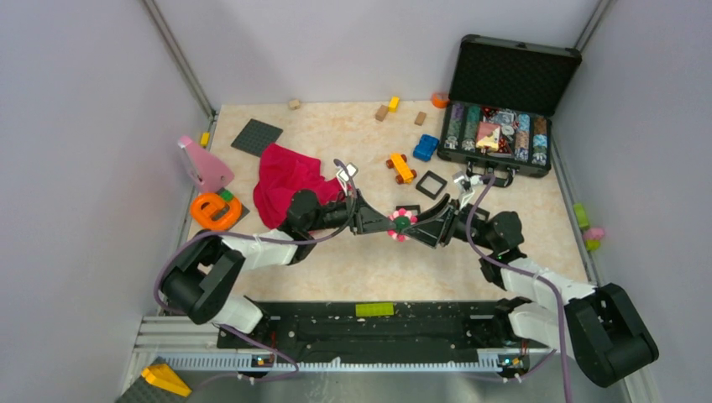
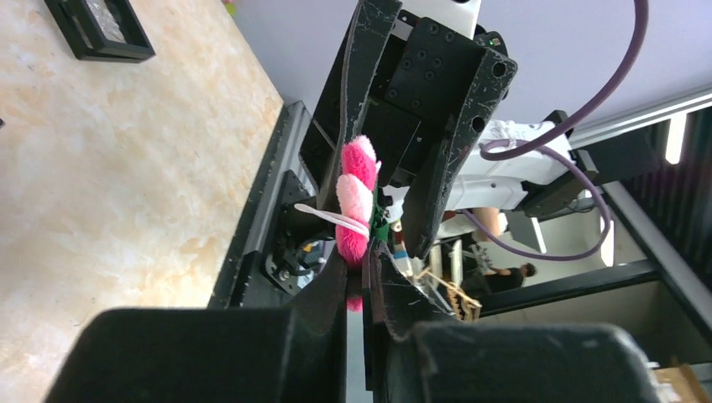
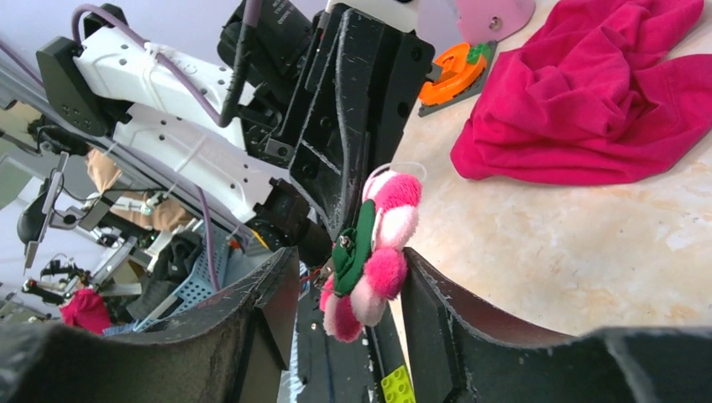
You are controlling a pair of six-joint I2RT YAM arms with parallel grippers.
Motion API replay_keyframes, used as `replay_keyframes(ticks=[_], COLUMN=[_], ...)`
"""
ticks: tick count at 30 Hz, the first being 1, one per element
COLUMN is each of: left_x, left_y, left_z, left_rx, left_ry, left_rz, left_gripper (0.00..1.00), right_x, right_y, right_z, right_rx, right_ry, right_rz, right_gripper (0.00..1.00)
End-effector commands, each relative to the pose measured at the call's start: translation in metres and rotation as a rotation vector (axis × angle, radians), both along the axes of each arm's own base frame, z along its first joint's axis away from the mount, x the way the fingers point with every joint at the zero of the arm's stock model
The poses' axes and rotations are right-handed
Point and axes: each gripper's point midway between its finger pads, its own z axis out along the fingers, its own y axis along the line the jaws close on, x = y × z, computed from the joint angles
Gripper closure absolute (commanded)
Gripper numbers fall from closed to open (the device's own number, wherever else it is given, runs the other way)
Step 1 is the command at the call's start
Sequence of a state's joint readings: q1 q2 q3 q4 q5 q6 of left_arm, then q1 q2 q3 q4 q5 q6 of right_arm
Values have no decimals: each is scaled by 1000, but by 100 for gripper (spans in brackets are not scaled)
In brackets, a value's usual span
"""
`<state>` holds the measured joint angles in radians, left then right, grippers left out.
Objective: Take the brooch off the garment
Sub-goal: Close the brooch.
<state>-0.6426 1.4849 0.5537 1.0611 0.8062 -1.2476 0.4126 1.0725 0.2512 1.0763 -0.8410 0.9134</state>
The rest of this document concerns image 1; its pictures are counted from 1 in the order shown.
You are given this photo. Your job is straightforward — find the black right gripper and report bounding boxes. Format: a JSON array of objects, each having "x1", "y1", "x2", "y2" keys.
[{"x1": 402, "y1": 193, "x2": 497, "y2": 252}]

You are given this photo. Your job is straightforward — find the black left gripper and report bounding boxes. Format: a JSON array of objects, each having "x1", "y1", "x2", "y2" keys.
[{"x1": 306, "y1": 188, "x2": 396, "y2": 234}]

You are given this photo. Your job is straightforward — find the pink flower brooch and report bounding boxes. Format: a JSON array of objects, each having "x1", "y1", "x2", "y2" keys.
[{"x1": 387, "y1": 207, "x2": 418, "y2": 242}]

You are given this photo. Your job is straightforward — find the magenta garment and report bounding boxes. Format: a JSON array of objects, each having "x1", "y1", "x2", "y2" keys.
[{"x1": 253, "y1": 144, "x2": 343, "y2": 229}]

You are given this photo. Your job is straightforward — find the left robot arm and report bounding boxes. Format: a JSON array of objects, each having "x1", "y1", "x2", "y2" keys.
[{"x1": 154, "y1": 190, "x2": 396, "y2": 347}]

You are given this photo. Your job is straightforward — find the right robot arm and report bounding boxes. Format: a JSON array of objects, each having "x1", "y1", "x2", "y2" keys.
[{"x1": 394, "y1": 197, "x2": 660, "y2": 387}]

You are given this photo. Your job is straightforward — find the yellow toy car red wheels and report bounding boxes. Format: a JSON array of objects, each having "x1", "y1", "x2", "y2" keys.
[{"x1": 385, "y1": 153, "x2": 417, "y2": 185}]

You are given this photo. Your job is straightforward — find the blue toy car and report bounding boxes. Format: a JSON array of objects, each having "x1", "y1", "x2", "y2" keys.
[{"x1": 412, "y1": 133, "x2": 439, "y2": 162}]

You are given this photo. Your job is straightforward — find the green flat brick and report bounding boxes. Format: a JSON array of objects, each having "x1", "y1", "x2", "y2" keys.
[{"x1": 354, "y1": 302, "x2": 395, "y2": 317}]

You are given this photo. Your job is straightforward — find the playing card box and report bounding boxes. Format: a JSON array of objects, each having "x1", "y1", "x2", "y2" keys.
[{"x1": 475, "y1": 122, "x2": 501, "y2": 151}]

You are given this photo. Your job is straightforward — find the black poker chip case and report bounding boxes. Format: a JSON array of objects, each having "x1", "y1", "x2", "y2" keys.
[{"x1": 437, "y1": 34, "x2": 583, "y2": 187}]

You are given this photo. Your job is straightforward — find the orange object behind case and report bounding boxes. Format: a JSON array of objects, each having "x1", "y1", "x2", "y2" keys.
[{"x1": 431, "y1": 92, "x2": 449, "y2": 109}]

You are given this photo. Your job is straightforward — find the dark grey building baseplate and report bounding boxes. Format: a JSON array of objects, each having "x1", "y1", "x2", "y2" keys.
[{"x1": 231, "y1": 118, "x2": 283, "y2": 157}]

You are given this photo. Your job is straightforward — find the green pink toy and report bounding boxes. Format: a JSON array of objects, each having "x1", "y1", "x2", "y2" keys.
[{"x1": 573, "y1": 203, "x2": 605, "y2": 252}]

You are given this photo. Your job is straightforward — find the orange plastic toy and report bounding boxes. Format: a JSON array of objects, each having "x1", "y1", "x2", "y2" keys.
[{"x1": 190, "y1": 193, "x2": 243, "y2": 231}]

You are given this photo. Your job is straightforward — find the pink plastic piece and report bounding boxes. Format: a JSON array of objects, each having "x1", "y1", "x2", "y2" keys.
[{"x1": 177, "y1": 136, "x2": 234, "y2": 193}]

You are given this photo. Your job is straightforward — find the small yellow block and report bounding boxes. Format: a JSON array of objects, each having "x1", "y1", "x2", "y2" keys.
[{"x1": 200, "y1": 132, "x2": 211, "y2": 148}]

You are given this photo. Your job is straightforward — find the yellow wedge brick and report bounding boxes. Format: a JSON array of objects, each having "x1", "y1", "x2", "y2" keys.
[{"x1": 141, "y1": 364, "x2": 192, "y2": 397}]

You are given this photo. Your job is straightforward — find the black square frame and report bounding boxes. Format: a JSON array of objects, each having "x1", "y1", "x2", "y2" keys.
[
  {"x1": 472, "y1": 207, "x2": 490, "y2": 222},
  {"x1": 395, "y1": 204, "x2": 421, "y2": 216},
  {"x1": 416, "y1": 170, "x2": 448, "y2": 200}
]

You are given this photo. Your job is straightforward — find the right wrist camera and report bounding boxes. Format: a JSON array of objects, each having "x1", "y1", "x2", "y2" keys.
[{"x1": 452, "y1": 171, "x2": 483, "y2": 208}]

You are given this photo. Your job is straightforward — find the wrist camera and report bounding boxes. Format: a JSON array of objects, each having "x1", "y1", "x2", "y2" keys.
[
  {"x1": 452, "y1": 171, "x2": 483, "y2": 208},
  {"x1": 335, "y1": 163, "x2": 359, "y2": 192}
]

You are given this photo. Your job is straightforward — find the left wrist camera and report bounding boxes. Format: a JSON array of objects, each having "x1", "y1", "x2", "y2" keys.
[{"x1": 335, "y1": 163, "x2": 359, "y2": 192}]

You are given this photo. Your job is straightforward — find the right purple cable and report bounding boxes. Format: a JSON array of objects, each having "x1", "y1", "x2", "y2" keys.
[{"x1": 464, "y1": 173, "x2": 574, "y2": 403}]

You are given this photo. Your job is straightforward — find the purple cable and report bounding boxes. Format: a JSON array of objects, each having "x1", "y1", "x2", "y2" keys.
[
  {"x1": 464, "y1": 173, "x2": 574, "y2": 403},
  {"x1": 153, "y1": 158, "x2": 360, "y2": 385}
]

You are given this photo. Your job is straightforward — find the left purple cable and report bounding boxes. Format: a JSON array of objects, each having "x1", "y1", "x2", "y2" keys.
[{"x1": 153, "y1": 158, "x2": 360, "y2": 385}]

